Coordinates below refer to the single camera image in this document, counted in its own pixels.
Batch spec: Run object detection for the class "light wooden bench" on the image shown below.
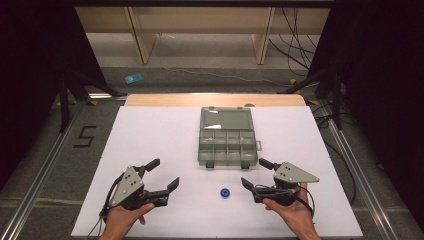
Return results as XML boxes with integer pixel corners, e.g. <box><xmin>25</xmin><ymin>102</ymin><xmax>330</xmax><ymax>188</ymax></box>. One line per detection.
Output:
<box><xmin>74</xmin><ymin>6</ymin><xmax>332</xmax><ymax>66</ymax></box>

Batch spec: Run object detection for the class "white table cover sheet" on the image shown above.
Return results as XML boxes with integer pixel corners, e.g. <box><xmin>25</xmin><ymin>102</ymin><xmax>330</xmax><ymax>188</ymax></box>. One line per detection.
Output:
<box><xmin>70</xmin><ymin>105</ymin><xmax>364</xmax><ymax>239</ymax></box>

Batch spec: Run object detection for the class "black tripod stand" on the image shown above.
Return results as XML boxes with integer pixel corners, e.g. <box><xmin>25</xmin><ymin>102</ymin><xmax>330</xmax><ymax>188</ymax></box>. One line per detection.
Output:
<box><xmin>57</xmin><ymin>65</ymin><xmax>128</xmax><ymax>134</ymax></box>
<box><xmin>277</xmin><ymin>68</ymin><xmax>345</xmax><ymax>132</ymax></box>

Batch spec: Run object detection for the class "hand-held gripper cable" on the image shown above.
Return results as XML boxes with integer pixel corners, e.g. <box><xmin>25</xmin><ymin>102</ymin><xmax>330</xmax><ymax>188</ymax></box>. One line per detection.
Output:
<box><xmin>87</xmin><ymin>174</ymin><xmax>123</xmax><ymax>239</ymax></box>
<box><xmin>295</xmin><ymin>185</ymin><xmax>316</xmax><ymax>219</ymax></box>

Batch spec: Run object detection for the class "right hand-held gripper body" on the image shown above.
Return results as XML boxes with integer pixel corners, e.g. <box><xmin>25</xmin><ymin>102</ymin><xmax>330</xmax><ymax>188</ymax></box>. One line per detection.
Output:
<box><xmin>252</xmin><ymin>161</ymin><xmax>321</xmax><ymax>207</ymax></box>

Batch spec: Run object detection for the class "right hand-held gripper cable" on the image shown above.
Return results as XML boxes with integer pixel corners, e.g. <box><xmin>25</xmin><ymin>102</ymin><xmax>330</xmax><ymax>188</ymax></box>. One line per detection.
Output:
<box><xmin>295</xmin><ymin>185</ymin><xmax>316</xmax><ymax>219</ymax></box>

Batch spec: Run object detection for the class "person's left hand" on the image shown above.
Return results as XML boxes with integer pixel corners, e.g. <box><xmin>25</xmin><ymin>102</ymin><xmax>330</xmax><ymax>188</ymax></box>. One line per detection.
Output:
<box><xmin>99</xmin><ymin>202</ymin><xmax>156</xmax><ymax>240</ymax></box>

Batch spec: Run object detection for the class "person's right hand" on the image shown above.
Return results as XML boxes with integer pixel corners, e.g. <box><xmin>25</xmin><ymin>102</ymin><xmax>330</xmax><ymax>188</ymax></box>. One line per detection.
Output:
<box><xmin>262</xmin><ymin>182</ymin><xmax>322</xmax><ymax>240</ymax></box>

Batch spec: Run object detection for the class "black curtain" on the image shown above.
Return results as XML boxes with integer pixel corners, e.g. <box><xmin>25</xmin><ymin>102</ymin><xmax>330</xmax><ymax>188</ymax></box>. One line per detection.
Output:
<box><xmin>0</xmin><ymin>0</ymin><xmax>108</xmax><ymax>193</ymax></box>
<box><xmin>306</xmin><ymin>0</ymin><xmax>424</xmax><ymax>223</ymax></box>

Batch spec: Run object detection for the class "bundle of black cables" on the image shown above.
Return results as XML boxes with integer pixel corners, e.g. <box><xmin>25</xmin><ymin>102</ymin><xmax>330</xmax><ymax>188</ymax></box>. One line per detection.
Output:
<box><xmin>267</xmin><ymin>7</ymin><xmax>318</xmax><ymax>78</ymax></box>

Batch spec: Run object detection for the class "clear grey plastic organizer box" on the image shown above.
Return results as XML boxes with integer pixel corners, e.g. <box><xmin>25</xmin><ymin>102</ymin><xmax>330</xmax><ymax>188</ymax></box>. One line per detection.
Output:
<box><xmin>197</xmin><ymin>106</ymin><xmax>263</xmax><ymax>170</ymax></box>

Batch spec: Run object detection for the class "aluminium floor rail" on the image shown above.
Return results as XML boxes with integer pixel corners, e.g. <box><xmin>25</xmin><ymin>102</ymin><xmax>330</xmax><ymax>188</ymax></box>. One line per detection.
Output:
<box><xmin>0</xmin><ymin>99</ymin><xmax>88</xmax><ymax>240</ymax></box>
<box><xmin>318</xmin><ymin>99</ymin><xmax>401</xmax><ymax>240</ymax></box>

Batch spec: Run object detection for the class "left hand-held gripper cable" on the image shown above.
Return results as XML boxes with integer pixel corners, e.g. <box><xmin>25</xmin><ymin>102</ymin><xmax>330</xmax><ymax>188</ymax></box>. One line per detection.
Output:
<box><xmin>87</xmin><ymin>174</ymin><xmax>123</xmax><ymax>239</ymax></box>

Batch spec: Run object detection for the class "white floor cable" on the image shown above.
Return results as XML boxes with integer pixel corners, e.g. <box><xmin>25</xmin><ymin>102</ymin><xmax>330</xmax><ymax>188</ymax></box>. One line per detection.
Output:
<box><xmin>162</xmin><ymin>65</ymin><xmax>295</xmax><ymax>88</ymax></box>

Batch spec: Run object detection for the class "blue card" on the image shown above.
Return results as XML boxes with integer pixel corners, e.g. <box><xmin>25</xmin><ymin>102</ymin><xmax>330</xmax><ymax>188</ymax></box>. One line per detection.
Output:
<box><xmin>124</xmin><ymin>72</ymin><xmax>145</xmax><ymax>85</ymax></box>

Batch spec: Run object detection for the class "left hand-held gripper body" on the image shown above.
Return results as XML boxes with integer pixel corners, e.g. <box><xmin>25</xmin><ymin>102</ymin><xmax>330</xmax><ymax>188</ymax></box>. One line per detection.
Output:
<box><xmin>109</xmin><ymin>164</ymin><xmax>170</xmax><ymax>211</ymax></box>

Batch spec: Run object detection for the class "black floor cable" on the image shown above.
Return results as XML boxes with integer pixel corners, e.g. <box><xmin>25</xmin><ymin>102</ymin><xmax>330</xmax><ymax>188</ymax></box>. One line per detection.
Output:
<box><xmin>313</xmin><ymin>102</ymin><xmax>358</xmax><ymax>205</ymax></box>

